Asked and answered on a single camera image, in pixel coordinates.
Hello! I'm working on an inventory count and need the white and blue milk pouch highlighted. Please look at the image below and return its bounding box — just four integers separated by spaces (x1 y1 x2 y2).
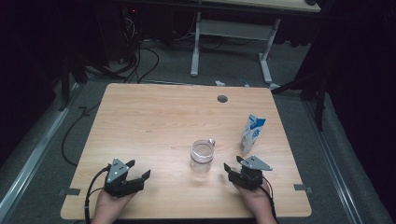
240 114 267 157

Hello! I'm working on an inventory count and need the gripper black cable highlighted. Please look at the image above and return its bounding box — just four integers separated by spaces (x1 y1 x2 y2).
261 175 279 224
83 164 112 224

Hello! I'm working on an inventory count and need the person's right hand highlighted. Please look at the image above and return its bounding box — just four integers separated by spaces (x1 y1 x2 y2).
233 181 278 224

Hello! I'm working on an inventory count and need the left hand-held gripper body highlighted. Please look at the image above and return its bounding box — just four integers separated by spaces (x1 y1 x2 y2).
104 158 146 198

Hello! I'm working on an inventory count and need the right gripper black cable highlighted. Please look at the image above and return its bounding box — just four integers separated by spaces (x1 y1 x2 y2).
261 175 279 224

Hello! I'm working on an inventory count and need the clear glass jar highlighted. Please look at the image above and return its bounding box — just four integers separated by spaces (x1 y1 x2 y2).
190 138 217 175

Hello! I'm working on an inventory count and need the person's left hand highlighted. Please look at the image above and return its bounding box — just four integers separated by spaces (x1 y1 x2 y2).
92 189 138 224

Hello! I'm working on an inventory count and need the thin black floor cable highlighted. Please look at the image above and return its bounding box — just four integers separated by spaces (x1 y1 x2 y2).
61 102 104 167

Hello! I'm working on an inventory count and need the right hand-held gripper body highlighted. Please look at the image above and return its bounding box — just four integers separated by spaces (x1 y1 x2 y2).
227 155 274 191

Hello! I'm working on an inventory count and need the white desk with metal frame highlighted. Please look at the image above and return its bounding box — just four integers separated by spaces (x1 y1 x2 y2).
190 0 321 86

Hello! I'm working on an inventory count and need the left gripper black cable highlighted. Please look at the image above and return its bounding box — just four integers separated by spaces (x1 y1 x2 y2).
83 164 112 224

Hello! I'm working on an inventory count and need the black tripod stand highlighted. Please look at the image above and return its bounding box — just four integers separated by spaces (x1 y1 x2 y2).
270 69 328 132

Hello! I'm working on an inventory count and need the metal floor rail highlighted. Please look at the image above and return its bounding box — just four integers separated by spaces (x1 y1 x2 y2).
0 83 82 218
303 99 366 224

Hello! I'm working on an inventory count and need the grey tape strip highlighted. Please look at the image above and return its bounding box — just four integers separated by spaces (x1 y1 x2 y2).
292 183 314 192
58 188 81 197

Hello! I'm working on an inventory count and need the bundle of black floor cables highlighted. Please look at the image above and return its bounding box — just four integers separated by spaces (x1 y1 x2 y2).
122 15 161 84

